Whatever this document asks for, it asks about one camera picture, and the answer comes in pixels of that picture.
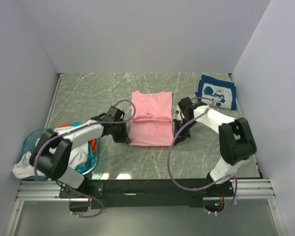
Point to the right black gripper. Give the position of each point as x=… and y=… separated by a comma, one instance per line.
x=181, y=137

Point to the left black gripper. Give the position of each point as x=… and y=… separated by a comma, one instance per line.
x=124, y=137

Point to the pink t shirt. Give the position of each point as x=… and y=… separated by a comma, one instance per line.
x=152, y=122

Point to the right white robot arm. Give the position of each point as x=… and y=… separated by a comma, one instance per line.
x=236, y=141

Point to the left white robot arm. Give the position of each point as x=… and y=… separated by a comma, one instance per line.
x=51, y=154

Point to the orange t shirt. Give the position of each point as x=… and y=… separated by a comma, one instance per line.
x=92, y=143

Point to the teal t shirt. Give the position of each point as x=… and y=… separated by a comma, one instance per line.
x=82, y=158

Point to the folded blue printed t shirt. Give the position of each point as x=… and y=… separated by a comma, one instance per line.
x=223, y=93

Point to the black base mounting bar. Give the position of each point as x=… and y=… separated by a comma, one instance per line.
x=143, y=193

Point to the blue plastic laundry basket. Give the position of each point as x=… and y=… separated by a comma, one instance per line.
x=28, y=146

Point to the white t shirt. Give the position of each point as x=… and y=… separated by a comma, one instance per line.
x=18, y=170

